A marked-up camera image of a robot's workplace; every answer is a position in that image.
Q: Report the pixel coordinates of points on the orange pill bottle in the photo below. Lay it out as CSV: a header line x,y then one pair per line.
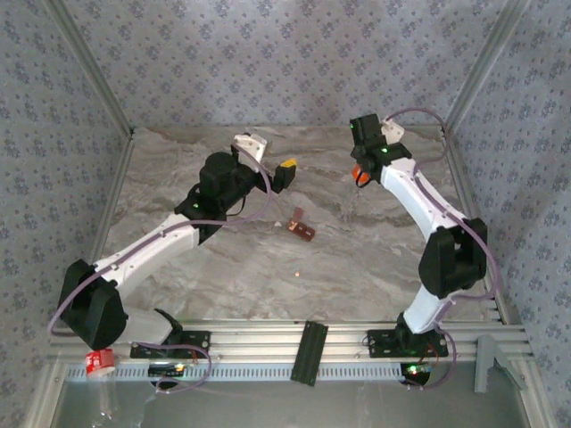
x,y
359,175

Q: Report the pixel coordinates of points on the aluminium rail beam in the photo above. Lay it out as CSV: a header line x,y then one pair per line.
x,y
250,339

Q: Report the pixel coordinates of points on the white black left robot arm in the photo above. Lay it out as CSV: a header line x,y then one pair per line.
x,y
147,249

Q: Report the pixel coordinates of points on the small circuit board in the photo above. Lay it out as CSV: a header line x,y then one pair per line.
x,y
417,371
167,369

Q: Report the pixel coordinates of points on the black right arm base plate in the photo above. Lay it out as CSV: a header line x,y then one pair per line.
x,y
379,343

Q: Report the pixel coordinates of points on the black rail bracket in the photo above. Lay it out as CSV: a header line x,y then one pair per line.
x,y
310,352

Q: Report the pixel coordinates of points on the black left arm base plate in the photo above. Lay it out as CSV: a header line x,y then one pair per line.
x,y
196,343

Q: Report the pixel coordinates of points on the clear plastic bottle red label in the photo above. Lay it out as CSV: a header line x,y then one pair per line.
x,y
100,362

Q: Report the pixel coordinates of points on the brown pill box Thur. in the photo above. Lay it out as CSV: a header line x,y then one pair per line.
x,y
310,234

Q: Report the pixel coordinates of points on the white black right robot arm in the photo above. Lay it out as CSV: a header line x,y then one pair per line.
x,y
415,200

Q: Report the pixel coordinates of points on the aluminium frame post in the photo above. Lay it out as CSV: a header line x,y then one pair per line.
x,y
486,67
89,67

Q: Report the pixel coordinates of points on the grey corner bracket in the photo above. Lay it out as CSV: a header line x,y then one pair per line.
x,y
484,361

